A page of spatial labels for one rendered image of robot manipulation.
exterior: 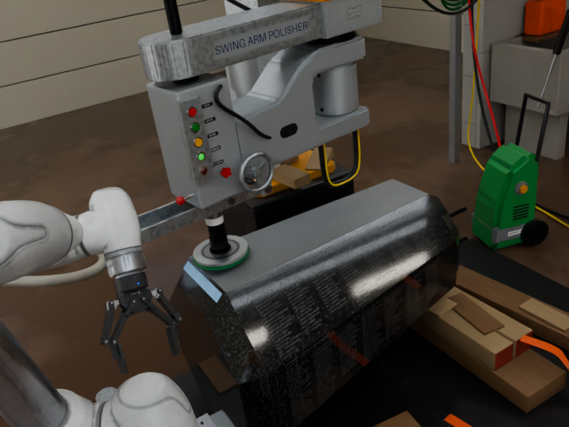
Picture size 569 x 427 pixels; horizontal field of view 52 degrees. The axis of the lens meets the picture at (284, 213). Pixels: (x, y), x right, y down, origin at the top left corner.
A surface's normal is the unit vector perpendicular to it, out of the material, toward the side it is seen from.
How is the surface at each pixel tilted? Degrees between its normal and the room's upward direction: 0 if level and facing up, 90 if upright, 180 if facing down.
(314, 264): 45
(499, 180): 72
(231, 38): 90
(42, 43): 90
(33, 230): 78
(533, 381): 0
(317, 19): 90
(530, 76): 90
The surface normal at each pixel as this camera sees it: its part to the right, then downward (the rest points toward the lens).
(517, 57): -0.85, 0.33
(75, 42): 0.51, 0.34
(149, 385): -0.07, -0.90
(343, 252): 0.31, -0.40
